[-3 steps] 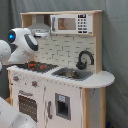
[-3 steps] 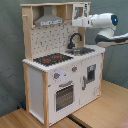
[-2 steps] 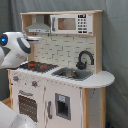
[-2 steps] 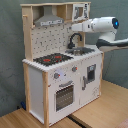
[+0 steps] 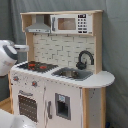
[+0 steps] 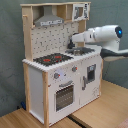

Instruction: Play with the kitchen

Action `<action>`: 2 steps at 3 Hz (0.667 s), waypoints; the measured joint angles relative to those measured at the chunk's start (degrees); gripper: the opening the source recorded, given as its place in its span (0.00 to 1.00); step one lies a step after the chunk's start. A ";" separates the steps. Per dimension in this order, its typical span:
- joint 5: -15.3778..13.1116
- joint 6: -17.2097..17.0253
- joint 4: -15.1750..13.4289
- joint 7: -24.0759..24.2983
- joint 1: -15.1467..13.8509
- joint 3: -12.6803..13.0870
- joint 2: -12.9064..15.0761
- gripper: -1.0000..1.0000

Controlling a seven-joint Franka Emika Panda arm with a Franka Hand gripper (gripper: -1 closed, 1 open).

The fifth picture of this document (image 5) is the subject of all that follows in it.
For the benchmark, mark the white oven door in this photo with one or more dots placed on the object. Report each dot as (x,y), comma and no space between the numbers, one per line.
(29,103)

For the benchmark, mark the white toy microwave door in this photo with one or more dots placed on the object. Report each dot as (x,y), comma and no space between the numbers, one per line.
(71,24)

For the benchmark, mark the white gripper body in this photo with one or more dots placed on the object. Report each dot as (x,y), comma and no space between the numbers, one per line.
(21,48)

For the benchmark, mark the red stove knob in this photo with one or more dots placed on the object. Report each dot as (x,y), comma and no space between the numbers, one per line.
(15,78)
(34,83)

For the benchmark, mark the left red stove knob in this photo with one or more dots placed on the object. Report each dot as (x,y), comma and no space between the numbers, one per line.
(15,78)

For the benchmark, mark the black stovetop red burners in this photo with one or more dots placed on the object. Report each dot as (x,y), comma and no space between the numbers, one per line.
(37,66)

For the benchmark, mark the grey toy sink basin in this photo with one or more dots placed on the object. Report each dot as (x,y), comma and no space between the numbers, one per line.
(72,74)

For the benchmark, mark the wooden toy kitchen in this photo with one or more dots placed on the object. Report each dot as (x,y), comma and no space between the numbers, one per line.
(78,51)

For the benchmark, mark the white cabinet door ice dispenser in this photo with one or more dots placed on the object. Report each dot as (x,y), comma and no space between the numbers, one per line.
(63,107)

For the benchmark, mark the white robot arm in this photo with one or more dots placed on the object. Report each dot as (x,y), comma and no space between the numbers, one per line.
(8,58)

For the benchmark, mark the grey range hood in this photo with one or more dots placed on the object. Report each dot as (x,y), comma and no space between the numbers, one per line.
(39,26)

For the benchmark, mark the right red stove knob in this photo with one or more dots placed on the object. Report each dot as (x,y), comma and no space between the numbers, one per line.
(34,83)

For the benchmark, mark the grey backdrop curtain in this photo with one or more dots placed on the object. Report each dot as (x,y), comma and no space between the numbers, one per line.
(115,42)

